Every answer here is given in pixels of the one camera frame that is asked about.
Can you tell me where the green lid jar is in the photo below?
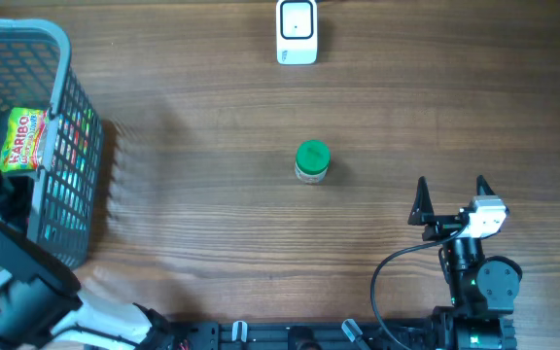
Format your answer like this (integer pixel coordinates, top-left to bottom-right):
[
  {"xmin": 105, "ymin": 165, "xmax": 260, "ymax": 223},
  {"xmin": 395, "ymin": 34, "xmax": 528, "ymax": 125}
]
[{"xmin": 295, "ymin": 140, "xmax": 332, "ymax": 184}]

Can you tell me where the Haribo gummy candy bag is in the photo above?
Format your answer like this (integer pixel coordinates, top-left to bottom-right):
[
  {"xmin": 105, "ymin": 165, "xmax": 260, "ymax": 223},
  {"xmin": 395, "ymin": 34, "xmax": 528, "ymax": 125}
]
[{"xmin": 0, "ymin": 107, "xmax": 50, "ymax": 173}]

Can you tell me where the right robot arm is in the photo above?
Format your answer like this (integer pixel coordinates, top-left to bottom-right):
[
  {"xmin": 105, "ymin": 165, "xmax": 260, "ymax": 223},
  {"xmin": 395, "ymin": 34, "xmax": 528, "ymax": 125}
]
[{"xmin": 408, "ymin": 176, "xmax": 523, "ymax": 350}]

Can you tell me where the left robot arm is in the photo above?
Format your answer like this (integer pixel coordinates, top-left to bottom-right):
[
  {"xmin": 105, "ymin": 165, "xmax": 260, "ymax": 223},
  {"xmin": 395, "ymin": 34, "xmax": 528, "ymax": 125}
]
[{"xmin": 0, "ymin": 172, "xmax": 176, "ymax": 349}]

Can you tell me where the white barcode scanner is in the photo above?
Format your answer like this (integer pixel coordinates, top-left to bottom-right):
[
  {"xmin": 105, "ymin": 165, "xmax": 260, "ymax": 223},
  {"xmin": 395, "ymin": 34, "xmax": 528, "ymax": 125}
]
[{"xmin": 275, "ymin": 0, "xmax": 318, "ymax": 65}]

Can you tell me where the grey plastic shopping basket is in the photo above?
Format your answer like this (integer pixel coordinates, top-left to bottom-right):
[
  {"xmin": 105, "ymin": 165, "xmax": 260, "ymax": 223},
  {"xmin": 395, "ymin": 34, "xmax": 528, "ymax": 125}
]
[{"xmin": 0, "ymin": 18, "xmax": 104, "ymax": 269}]

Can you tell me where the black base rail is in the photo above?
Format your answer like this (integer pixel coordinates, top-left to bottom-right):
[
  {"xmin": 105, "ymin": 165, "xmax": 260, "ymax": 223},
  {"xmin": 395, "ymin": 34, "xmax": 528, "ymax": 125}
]
[{"xmin": 162, "ymin": 319, "xmax": 518, "ymax": 350}]

